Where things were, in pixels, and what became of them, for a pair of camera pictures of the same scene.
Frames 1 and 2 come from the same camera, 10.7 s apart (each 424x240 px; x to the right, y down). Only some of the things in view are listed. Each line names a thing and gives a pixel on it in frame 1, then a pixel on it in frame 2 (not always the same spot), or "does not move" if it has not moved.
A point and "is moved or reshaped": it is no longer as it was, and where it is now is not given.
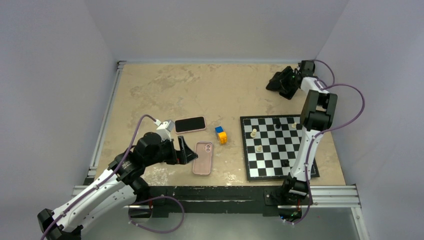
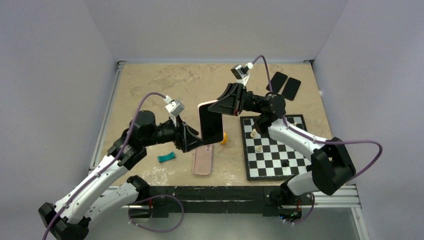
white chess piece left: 253,133 does not move
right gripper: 289,71 → 232,101
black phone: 289,93 does not move
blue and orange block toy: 222,135 does not move
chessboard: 271,144 does not move
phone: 190,124 is moved or reshaped
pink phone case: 203,165 does not move
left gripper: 184,155 → 184,137
